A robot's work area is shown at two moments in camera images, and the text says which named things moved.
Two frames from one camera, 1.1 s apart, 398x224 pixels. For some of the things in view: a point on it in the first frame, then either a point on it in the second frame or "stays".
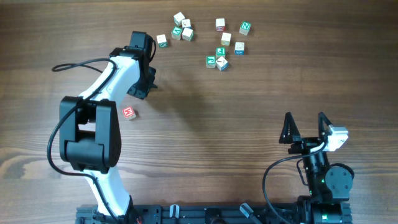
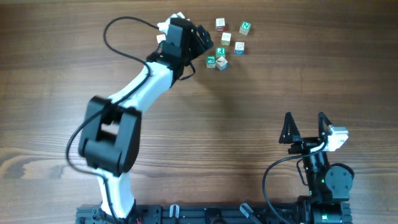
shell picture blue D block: x=222 y=64 stays
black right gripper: x=305 y=142 stays
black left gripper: x=144 y=86 to x=195 y=40
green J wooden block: x=211 y=61 stays
